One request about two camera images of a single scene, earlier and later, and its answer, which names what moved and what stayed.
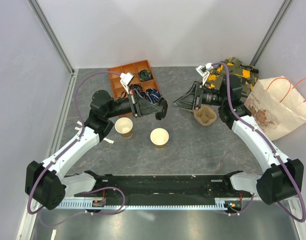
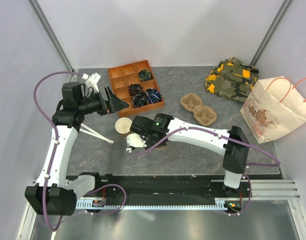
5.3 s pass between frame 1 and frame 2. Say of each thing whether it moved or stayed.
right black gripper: moved
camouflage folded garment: stayed
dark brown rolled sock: stayed
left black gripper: moved
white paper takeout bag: stayed
